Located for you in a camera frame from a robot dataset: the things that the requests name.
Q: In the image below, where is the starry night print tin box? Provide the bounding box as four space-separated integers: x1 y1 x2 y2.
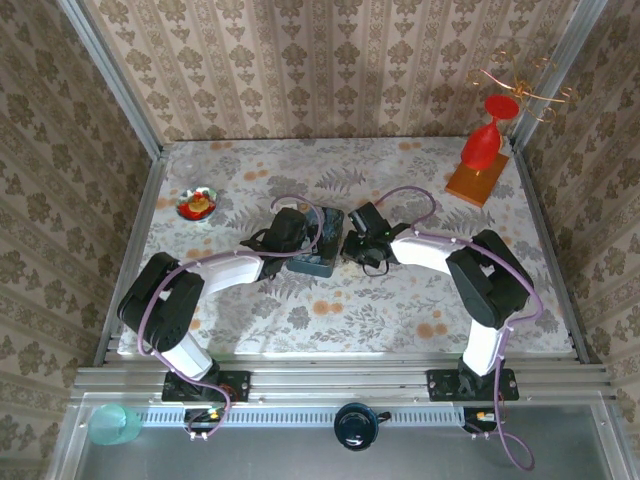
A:
286 205 347 280

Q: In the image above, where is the floral tablecloth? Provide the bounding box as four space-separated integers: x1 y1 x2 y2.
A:
117 137 574 357

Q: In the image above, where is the small colourful painted bowl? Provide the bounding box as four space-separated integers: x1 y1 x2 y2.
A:
176 186 220 222

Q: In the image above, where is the orange wooden block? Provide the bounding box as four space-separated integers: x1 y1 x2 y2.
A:
444 152 511 209

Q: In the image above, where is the clear glass bowl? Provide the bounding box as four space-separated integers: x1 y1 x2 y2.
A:
171 157 204 182

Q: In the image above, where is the red ribbed vase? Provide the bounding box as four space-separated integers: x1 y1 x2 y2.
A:
459 94 521 171

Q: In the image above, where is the black connector board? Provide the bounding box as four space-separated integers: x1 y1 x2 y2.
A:
183 405 234 442
462 405 507 435

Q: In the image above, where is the teal plastic cup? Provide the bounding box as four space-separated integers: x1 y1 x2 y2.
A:
88 403 143 447

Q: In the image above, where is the aluminium front frame rail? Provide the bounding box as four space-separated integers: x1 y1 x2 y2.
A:
72 352 617 407

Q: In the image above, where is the aluminium side frame rail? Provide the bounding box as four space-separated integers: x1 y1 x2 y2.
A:
513 149 597 365
93 149 170 366

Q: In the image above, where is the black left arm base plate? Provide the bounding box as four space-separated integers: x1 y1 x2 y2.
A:
161 368 252 404

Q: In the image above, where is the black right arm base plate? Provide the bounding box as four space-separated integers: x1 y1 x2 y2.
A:
425 368 520 403

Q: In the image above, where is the grey slotted cable duct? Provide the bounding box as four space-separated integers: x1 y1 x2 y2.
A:
142 407 466 427

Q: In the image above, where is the copper wire sculpture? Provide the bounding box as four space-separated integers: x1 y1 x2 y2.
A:
465 49 579 124

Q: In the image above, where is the aluminium frame post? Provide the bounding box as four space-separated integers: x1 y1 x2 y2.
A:
55 0 167 157
509 0 609 151

